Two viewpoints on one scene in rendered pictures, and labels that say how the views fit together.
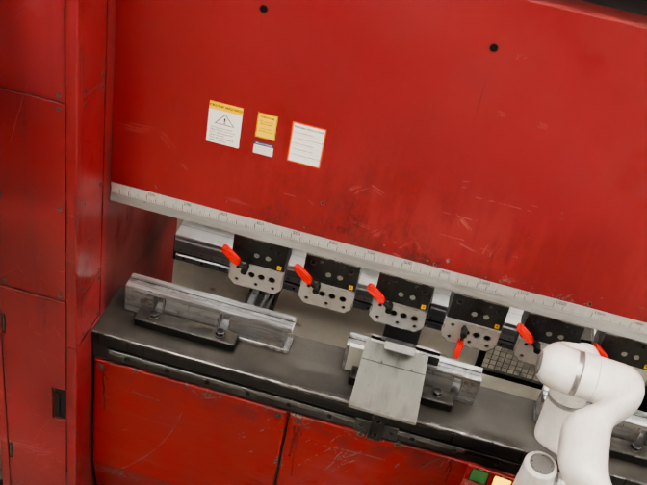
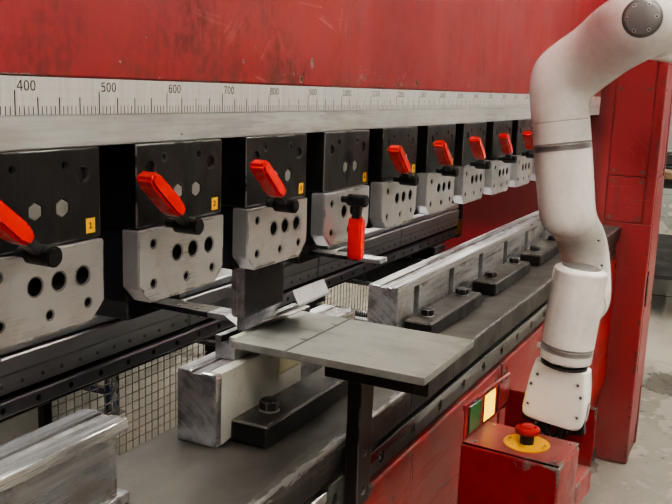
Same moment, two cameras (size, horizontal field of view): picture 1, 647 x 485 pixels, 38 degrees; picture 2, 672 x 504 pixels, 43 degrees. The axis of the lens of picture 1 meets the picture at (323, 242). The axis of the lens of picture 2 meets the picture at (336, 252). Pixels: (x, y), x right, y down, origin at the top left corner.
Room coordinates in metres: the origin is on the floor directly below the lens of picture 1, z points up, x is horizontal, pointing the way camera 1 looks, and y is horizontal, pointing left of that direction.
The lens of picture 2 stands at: (1.48, 0.76, 1.32)
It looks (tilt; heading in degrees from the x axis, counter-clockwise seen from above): 11 degrees down; 291
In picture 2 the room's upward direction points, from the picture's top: 2 degrees clockwise
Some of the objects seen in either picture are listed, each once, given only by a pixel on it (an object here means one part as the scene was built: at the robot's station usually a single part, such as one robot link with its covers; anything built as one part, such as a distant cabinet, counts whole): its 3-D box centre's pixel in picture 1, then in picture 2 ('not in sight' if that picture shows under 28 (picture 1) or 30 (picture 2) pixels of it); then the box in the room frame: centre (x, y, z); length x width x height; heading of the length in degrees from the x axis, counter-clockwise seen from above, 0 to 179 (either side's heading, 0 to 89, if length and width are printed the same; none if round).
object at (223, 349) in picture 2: (404, 349); (265, 329); (1.98, -0.29, 0.98); 0.20 x 0.03 x 0.03; 84
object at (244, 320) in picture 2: (401, 331); (258, 290); (1.98, -0.26, 1.05); 0.10 x 0.02 x 0.10; 84
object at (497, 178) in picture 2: not in sight; (484, 155); (1.89, -1.23, 1.18); 0.15 x 0.09 x 0.17; 84
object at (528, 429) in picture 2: not in sight; (527, 436); (1.65, -0.54, 0.79); 0.04 x 0.04 x 0.04
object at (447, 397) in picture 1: (401, 388); (306, 398); (1.92, -0.30, 0.89); 0.30 x 0.05 x 0.03; 84
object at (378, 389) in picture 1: (389, 380); (354, 343); (1.84, -0.25, 1.00); 0.26 x 0.18 x 0.01; 174
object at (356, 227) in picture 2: (460, 342); (353, 227); (1.90, -0.41, 1.12); 0.04 x 0.02 x 0.10; 174
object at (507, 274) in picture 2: not in sight; (502, 276); (1.83, -1.26, 0.89); 0.30 x 0.05 x 0.03; 84
